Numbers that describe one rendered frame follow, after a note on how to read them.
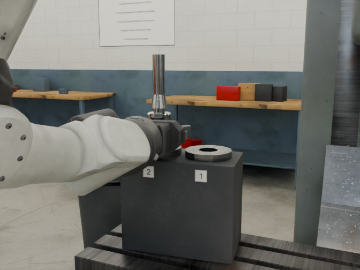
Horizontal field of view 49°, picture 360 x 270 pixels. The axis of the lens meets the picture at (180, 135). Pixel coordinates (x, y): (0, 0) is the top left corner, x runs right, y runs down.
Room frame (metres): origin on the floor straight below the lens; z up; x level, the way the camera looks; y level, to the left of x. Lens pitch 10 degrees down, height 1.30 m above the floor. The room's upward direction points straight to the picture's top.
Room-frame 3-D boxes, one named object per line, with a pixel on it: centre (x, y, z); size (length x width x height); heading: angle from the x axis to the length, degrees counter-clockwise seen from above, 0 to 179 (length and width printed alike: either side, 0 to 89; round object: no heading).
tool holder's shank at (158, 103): (0.76, 0.04, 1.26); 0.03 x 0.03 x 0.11
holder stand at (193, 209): (0.75, -0.01, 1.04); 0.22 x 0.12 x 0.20; 74
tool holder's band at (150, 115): (0.76, 0.04, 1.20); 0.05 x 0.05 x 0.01
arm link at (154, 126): (0.68, 0.07, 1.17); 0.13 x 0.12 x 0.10; 74
